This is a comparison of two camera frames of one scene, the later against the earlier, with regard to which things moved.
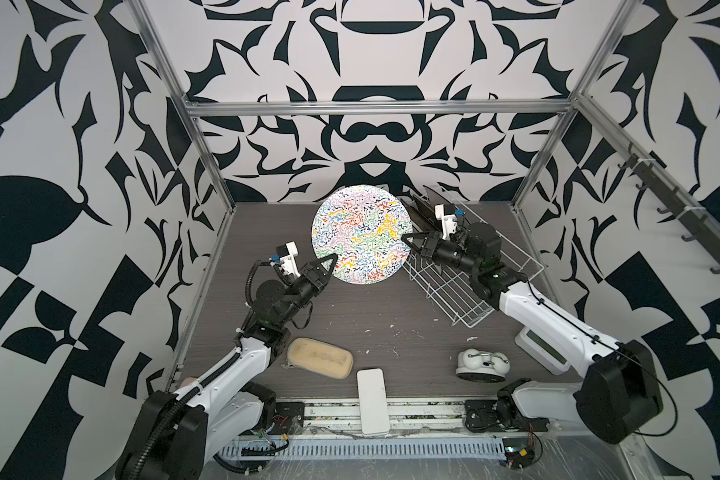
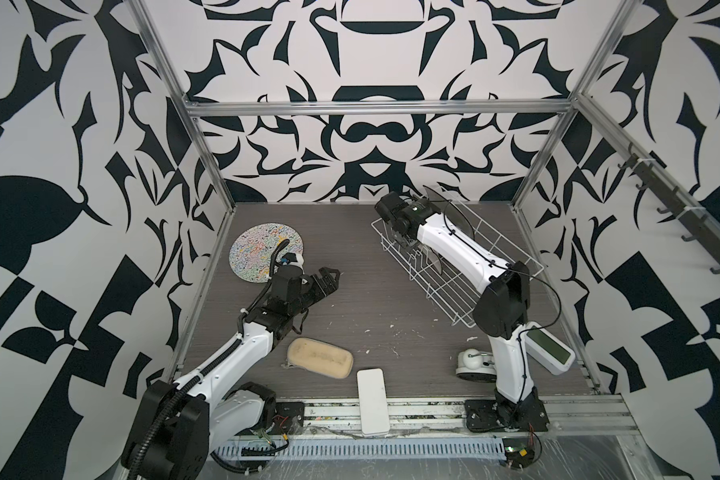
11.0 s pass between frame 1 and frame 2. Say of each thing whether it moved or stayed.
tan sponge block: stayed
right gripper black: moved
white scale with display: stayed
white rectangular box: stayed
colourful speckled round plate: moved
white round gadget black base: stayed
